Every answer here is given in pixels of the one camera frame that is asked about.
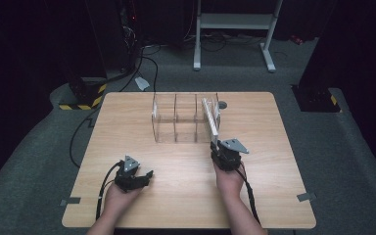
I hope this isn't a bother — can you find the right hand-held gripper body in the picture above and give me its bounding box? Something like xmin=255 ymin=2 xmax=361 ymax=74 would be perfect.
xmin=211 ymin=138 xmax=251 ymax=173

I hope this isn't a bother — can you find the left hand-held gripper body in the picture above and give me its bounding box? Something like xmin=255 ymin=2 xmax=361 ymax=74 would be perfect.
xmin=114 ymin=155 xmax=142 ymax=193

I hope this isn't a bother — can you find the green picture book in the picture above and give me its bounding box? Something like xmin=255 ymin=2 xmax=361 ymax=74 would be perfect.
xmin=201 ymin=96 xmax=222 ymax=147

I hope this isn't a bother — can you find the clear acrylic divided organizer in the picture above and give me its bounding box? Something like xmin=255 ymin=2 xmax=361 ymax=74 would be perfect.
xmin=151 ymin=91 xmax=222 ymax=144

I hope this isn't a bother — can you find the person's right hand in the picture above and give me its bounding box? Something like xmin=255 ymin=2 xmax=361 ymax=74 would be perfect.
xmin=212 ymin=162 xmax=247 ymax=201

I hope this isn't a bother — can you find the person's left hand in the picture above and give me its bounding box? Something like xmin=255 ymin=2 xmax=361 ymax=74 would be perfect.
xmin=102 ymin=181 xmax=144 ymax=220

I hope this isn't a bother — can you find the grey tape strip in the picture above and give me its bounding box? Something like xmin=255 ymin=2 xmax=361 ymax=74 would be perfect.
xmin=296 ymin=192 xmax=317 ymax=203
xmin=60 ymin=196 xmax=82 ymax=207

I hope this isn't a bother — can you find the yellow black striped base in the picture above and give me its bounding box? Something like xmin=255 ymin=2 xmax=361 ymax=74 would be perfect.
xmin=58 ymin=80 xmax=108 ymax=112

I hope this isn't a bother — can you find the white paper scrap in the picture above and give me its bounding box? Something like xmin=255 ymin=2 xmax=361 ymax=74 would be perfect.
xmin=134 ymin=75 xmax=151 ymax=92

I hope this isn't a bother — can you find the black base with yellow mark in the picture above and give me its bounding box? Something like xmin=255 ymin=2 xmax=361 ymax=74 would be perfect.
xmin=291 ymin=84 xmax=344 ymax=114

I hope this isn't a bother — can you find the white metal stand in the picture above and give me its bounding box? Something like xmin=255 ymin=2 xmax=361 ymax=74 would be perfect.
xmin=192 ymin=0 xmax=284 ymax=73

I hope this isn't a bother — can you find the dark equipment rack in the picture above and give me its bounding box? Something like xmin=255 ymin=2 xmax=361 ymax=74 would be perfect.
xmin=116 ymin=0 xmax=146 ymax=73

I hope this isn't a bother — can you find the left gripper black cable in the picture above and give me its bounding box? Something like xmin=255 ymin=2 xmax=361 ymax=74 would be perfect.
xmin=95 ymin=160 xmax=125 ymax=221

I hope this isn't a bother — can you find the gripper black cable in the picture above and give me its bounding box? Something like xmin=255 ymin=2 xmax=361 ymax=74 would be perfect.
xmin=95 ymin=160 xmax=125 ymax=221
xmin=236 ymin=164 xmax=262 ymax=226

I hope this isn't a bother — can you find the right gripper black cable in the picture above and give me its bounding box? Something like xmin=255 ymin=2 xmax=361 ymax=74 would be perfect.
xmin=236 ymin=164 xmax=262 ymax=226

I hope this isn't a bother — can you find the black floor cable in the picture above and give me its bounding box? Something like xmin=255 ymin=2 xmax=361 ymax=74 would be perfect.
xmin=69 ymin=44 xmax=162 ymax=169

